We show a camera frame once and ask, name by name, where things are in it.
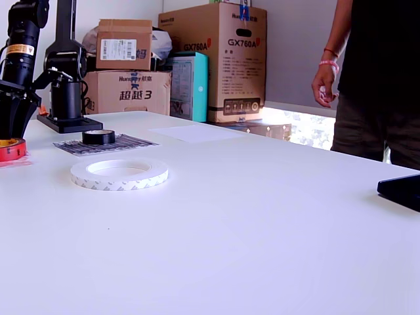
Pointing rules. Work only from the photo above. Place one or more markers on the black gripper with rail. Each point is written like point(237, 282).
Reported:
point(19, 92)

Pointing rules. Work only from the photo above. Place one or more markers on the red tape roll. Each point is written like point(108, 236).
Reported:
point(13, 152)

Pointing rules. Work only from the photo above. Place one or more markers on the small black tape roll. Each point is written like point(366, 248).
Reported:
point(98, 138)

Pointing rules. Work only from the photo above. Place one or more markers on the wide white tape roll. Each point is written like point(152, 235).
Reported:
point(115, 185)

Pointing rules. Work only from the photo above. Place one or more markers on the person's right forearm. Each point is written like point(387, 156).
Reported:
point(338, 26)

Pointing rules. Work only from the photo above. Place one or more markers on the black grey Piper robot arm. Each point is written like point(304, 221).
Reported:
point(65, 95)

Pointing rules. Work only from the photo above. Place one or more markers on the person's right hand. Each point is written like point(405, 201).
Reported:
point(323, 87)

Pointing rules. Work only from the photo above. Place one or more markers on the orange clamp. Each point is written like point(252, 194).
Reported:
point(44, 110)

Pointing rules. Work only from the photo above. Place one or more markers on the red scribbled paper sheet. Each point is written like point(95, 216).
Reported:
point(19, 163)

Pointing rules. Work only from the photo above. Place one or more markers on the cardboard box with blue print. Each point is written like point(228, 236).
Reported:
point(111, 98)

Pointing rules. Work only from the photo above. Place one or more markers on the black scribbled paper sheet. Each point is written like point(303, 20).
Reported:
point(131, 144)

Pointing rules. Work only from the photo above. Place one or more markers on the cardboard box with shipping label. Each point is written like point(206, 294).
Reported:
point(124, 33)

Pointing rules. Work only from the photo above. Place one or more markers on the crumpled white plastic bag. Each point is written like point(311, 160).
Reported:
point(162, 42)

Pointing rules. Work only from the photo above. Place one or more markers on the plain white paper sheet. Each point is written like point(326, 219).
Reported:
point(197, 133)

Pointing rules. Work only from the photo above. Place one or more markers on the teal product box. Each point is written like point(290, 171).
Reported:
point(197, 85)

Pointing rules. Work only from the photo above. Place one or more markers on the large GX760A cardboard box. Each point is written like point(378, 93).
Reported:
point(229, 65)

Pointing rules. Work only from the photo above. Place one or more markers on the grey roller blind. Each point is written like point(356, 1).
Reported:
point(295, 49)

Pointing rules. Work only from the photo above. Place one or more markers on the pink wristband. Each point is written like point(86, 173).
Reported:
point(329, 64)

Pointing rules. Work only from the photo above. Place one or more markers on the person in dark shirt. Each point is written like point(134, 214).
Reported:
point(387, 82)

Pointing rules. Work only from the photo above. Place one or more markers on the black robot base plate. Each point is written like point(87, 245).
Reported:
point(72, 124)

